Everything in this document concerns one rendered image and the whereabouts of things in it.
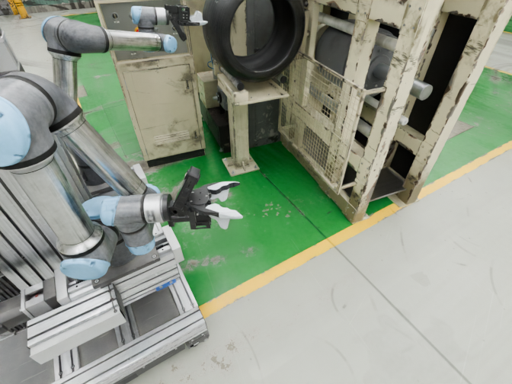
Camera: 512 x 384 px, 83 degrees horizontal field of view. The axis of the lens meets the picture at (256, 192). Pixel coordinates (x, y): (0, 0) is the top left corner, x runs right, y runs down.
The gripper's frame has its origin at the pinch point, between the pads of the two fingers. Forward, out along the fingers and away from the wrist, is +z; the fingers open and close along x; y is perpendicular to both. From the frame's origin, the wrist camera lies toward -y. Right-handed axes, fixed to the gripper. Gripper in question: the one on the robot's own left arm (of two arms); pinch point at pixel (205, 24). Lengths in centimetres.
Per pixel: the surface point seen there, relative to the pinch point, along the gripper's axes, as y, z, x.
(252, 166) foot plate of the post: -115, 50, 24
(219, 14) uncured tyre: 5.9, 4.9, -9.7
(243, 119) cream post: -69, 38, 26
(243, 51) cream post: -20.0, 33.0, 25.9
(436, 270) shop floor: -108, 117, -118
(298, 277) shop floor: -118, 35, -90
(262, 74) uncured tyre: -22.4, 31.1, -11.6
